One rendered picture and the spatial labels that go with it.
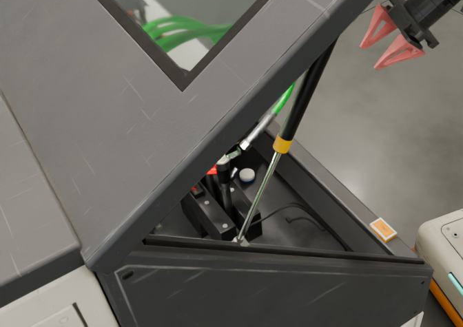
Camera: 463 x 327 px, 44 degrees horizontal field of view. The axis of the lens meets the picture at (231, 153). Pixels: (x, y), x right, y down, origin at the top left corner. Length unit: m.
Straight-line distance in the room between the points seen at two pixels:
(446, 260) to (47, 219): 1.65
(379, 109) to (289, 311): 2.14
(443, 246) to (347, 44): 1.63
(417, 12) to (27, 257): 0.68
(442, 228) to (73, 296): 1.67
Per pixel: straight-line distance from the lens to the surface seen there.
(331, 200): 1.33
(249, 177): 1.49
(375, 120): 2.92
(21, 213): 0.63
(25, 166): 0.68
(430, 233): 2.14
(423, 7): 0.97
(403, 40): 0.96
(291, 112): 0.66
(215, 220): 1.24
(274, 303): 0.88
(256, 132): 1.14
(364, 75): 3.19
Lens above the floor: 1.94
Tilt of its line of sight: 45 degrees down
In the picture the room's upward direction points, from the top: 7 degrees counter-clockwise
